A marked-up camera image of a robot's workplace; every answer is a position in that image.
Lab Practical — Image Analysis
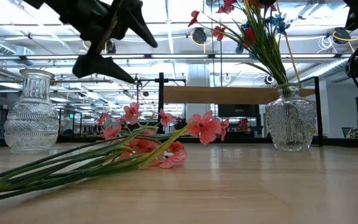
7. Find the round cut glass vase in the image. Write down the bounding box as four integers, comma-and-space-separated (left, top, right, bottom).
265, 83, 318, 152

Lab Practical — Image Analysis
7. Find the red artificial flower bunch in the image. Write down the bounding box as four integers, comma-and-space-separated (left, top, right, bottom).
187, 0, 291, 90

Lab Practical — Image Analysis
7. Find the yellow hanging cable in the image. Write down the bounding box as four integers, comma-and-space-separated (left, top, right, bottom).
284, 34, 301, 82

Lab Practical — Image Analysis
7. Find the black wall monitor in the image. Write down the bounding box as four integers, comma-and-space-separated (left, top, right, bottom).
218, 104, 260, 118

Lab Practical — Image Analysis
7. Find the pink artificial flower bunch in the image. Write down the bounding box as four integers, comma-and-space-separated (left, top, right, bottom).
0, 101, 231, 206

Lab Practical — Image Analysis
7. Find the wooden shelf with black legs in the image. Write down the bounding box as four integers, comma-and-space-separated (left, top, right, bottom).
157, 72, 324, 147

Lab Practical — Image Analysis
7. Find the black background workstation frame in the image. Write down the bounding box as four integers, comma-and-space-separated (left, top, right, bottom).
136, 78, 186, 138

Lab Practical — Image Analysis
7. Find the black table border strip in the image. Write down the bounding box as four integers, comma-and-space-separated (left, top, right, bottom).
0, 136, 358, 149

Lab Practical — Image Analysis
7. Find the blue artificial flower bunch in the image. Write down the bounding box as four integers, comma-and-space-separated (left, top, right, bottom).
234, 12, 291, 90

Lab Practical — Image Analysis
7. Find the large black ceiling cable reel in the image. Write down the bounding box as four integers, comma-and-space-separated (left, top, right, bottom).
192, 27, 208, 45
333, 27, 351, 44
104, 39, 117, 54

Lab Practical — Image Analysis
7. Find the tall ribbed glass vase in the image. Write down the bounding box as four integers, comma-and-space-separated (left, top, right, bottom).
4, 68, 60, 154

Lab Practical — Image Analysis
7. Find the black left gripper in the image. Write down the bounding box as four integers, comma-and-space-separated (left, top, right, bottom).
22, 0, 159, 85

